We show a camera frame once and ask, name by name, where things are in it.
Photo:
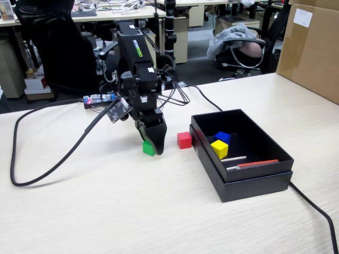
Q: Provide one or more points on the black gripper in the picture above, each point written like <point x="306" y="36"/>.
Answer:
<point x="145" y="111"/>

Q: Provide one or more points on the green wooden cube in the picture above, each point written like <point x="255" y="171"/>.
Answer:
<point x="147" y="149"/>

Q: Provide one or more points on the red wooden cube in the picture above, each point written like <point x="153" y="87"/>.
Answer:
<point x="184" y="140"/>

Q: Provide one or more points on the yellow wooden cube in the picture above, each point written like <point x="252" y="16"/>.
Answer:
<point x="219" y="149"/>

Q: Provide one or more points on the blue wooden cube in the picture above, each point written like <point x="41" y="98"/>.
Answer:
<point x="222" y="136"/>

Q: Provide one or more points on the black cardboard box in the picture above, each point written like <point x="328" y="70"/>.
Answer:
<point x="259" y="172"/>

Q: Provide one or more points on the black open box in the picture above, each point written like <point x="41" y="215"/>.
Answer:
<point x="254" y="189"/>

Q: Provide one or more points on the large brown cardboard box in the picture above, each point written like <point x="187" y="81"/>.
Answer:
<point x="312" y="53"/>

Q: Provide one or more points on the red blue controller board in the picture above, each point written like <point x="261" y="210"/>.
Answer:
<point x="98" y="100"/>

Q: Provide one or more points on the white thin stick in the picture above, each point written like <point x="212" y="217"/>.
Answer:
<point x="233" y="159"/>

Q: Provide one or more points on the black pole with white bands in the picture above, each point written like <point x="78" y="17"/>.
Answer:
<point x="169" y="31"/>

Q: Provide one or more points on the red flat bar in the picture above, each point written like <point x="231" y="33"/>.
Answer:
<point x="258" y="164"/>

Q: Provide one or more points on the beige office desk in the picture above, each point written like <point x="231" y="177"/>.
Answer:
<point x="148" y="12"/>

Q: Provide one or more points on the red and white carton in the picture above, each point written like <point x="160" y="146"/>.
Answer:
<point x="35" y="83"/>

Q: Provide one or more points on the grey fleece blanket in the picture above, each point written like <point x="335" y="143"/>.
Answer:
<point x="227" y="37"/>

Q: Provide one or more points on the black mesh office chair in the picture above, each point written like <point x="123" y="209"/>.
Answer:
<point x="53" y="47"/>

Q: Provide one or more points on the pink seat cushion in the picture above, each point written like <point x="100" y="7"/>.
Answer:
<point x="251" y="50"/>

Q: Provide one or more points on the black keyboard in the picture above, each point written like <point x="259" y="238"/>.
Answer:
<point x="83" y="13"/>

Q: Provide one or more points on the chrome armrest office chair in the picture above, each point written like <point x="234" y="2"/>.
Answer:
<point x="275" y="31"/>

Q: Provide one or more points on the bare camera circuit board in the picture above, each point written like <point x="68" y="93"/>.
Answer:
<point x="119" y="110"/>

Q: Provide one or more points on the small photo frame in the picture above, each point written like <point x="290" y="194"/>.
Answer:
<point x="7" y="10"/>

